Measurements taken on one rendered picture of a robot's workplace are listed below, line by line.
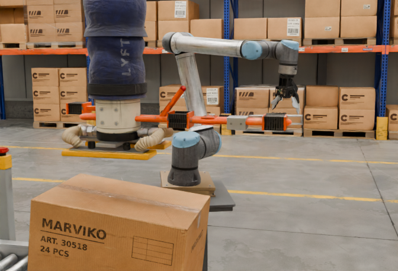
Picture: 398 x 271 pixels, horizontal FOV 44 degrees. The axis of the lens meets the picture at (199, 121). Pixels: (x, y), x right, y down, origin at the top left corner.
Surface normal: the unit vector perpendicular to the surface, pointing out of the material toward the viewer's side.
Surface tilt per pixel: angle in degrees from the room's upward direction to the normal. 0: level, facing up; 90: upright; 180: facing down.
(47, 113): 91
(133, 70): 79
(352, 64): 90
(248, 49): 91
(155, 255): 90
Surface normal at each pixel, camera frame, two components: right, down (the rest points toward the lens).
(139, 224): -0.22, 0.15
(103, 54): -0.32, -0.15
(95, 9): -0.54, 0.22
